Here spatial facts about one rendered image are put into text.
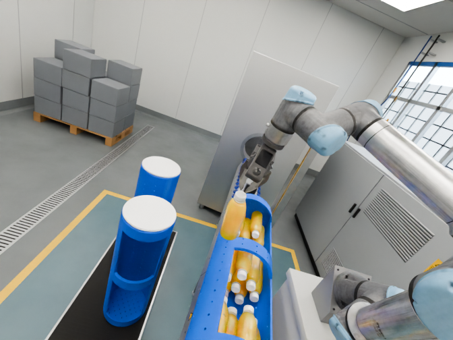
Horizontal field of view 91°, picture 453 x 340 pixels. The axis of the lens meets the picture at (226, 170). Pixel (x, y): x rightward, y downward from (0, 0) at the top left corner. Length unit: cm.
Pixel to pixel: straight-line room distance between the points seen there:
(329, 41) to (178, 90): 335
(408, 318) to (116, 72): 408
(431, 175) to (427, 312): 25
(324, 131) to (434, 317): 37
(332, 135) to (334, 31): 519
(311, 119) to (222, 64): 483
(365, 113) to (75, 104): 388
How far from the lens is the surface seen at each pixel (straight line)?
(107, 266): 215
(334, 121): 58
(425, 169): 61
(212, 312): 82
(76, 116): 416
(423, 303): 53
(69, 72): 404
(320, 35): 561
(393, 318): 67
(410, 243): 233
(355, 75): 592
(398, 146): 62
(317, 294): 112
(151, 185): 163
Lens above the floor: 188
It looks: 26 degrees down
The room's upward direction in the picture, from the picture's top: 23 degrees clockwise
